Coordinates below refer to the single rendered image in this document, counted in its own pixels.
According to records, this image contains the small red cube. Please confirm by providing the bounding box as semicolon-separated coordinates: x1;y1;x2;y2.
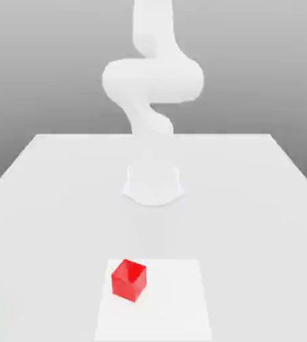
111;259;148;303

